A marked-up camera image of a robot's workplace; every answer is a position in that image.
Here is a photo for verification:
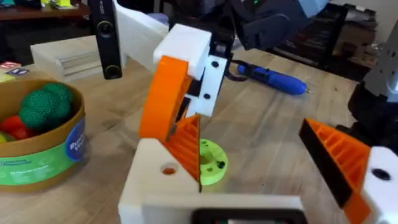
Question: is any coloured toy blocks heap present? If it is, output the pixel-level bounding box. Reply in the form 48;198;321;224
0;61;31;83

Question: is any left gripper white orange right finger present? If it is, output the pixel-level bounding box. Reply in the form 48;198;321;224
298;118;398;224

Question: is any brown tub with toys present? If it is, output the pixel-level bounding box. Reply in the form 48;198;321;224
0;79;87;194

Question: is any left gripper bare white left finger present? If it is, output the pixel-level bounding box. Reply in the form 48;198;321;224
118;138;201;224

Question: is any blue electric screwdriver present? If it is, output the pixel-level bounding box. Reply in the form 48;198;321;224
224;60;314;96

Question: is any orange ribbed wedge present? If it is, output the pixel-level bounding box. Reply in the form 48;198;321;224
163;114;201;184

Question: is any black storage rack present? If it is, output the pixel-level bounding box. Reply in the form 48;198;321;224
269;2;379;82

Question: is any pale wooden box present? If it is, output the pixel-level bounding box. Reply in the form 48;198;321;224
30;34;104;83

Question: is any green disc with holes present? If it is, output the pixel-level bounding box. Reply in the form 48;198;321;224
198;138;229;188

